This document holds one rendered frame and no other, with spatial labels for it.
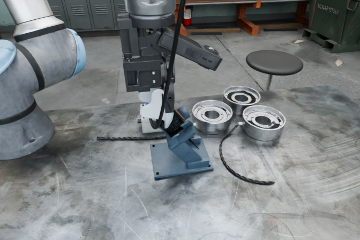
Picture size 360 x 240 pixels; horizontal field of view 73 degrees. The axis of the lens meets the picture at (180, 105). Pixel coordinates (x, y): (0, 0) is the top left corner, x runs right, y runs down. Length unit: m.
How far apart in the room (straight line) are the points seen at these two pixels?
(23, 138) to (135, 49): 0.37
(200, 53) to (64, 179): 0.38
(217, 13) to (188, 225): 4.25
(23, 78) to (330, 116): 0.78
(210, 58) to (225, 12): 4.20
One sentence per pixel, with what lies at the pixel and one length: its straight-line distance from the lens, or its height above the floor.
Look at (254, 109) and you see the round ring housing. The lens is 0.69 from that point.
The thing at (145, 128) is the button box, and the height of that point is 0.82.
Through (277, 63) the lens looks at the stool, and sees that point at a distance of 1.55.
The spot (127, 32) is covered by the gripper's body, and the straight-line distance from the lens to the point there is 0.40.
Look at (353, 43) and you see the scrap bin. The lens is 3.90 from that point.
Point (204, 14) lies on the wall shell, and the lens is 4.50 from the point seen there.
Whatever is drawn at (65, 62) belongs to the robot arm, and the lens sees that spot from 0.65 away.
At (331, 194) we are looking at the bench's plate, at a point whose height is 0.80.
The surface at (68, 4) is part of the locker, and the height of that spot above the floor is 0.48.
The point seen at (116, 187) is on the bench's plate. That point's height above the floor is 0.80.
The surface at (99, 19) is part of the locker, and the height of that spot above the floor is 0.27.
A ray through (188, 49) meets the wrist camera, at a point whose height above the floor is 1.07.
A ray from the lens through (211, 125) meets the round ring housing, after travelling 0.61.
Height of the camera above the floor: 1.21
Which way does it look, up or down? 34 degrees down
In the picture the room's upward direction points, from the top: straight up
